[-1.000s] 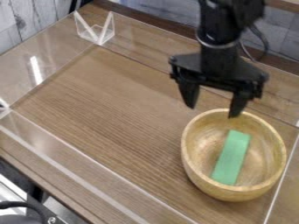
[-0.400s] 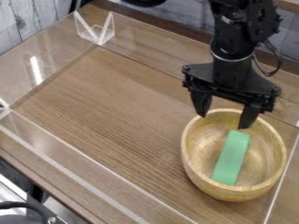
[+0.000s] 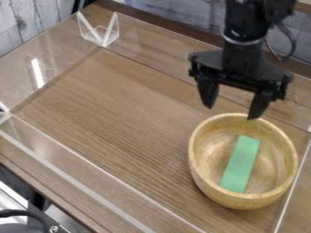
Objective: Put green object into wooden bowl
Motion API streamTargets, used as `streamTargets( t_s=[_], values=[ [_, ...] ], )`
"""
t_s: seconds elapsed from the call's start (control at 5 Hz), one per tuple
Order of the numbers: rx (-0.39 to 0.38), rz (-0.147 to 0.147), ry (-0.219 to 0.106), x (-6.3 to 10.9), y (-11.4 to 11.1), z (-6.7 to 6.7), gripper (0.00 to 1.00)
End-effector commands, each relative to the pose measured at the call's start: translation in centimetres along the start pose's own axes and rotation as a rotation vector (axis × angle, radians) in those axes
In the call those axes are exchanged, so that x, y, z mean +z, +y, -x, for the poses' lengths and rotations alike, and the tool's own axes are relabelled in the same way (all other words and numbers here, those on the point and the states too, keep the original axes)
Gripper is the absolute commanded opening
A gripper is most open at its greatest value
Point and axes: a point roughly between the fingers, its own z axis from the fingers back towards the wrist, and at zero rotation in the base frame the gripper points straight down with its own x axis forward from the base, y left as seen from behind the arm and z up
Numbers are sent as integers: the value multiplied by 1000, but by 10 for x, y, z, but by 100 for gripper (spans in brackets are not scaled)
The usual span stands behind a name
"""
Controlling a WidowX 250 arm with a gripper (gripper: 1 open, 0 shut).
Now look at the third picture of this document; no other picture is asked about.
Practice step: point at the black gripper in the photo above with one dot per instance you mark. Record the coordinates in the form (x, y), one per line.
(241, 66)

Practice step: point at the green rectangular block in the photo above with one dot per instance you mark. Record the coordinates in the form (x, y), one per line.
(241, 164)

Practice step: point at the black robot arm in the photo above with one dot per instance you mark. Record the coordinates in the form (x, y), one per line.
(251, 17)

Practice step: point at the wooden bowl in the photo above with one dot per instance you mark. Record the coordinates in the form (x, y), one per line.
(210, 148)

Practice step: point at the clear acrylic tray wall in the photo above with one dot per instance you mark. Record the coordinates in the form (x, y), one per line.
(101, 110)

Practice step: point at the black metal bracket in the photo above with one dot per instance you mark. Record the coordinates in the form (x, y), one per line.
(43, 221)

